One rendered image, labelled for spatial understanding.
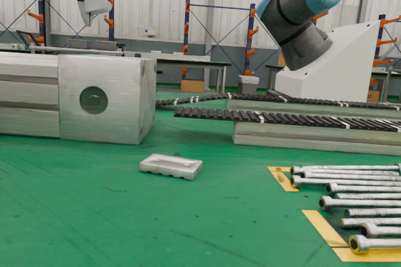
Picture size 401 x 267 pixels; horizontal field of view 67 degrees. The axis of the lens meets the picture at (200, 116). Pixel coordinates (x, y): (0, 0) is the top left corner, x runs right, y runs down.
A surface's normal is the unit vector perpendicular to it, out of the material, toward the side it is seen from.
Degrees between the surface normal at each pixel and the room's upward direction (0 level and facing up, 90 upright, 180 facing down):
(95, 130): 90
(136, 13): 90
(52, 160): 0
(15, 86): 90
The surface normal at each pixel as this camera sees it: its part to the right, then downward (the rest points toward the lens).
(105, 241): 0.07, -0.98
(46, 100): -0.04, 0.20
